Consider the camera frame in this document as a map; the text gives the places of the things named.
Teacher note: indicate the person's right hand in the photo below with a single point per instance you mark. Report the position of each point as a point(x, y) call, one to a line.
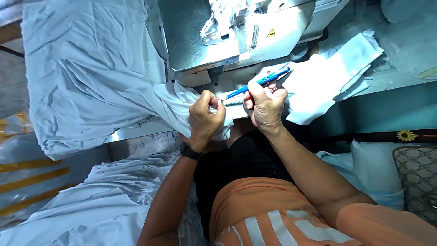
point(269, 111)

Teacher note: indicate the person's right forearm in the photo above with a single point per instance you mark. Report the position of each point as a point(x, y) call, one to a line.
point(307, 167)

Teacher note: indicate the stack of white fabric pieces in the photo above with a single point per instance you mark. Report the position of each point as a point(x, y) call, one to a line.
point(324, 82)

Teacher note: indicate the large white cloth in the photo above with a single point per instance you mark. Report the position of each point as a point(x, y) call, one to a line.
point(99, 78)

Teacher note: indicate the heap of white fabric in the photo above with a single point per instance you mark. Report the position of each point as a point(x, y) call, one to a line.
point(102, 208)

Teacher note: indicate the person's left hand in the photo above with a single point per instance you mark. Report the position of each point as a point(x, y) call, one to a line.
point(205, 120)

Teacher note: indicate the person's left index finger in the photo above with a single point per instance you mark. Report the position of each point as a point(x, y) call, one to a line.
point(207, 97)

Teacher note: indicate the person's right fingers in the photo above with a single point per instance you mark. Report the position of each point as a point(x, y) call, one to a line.
point(256, 91)

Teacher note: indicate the clear bag with yellow tape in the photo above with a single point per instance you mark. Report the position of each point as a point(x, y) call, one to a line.
point(30, 174)

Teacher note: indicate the yellow sunflower ornament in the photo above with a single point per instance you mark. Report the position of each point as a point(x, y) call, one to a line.
point(406, 135)

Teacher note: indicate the white sewing machine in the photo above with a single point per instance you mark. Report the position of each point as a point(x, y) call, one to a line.
point(280, 37)

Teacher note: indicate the brown patterned cushion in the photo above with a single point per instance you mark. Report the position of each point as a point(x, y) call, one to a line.
point(418, 177)

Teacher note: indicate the person's left forearm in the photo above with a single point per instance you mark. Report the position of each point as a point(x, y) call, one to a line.
point(174, 191)

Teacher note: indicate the blue pen-shaped tool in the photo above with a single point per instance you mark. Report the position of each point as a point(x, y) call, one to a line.
point(244, 90)

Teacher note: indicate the person's body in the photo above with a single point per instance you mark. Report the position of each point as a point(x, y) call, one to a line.
point(266, 205)

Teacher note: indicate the sewing table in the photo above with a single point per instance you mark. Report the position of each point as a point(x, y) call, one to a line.
point(385, 77)

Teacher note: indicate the person's left thumb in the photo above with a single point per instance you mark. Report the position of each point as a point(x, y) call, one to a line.
point(220, 113)

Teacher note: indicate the person's legs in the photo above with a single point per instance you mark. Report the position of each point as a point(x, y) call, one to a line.
point(239, 160)

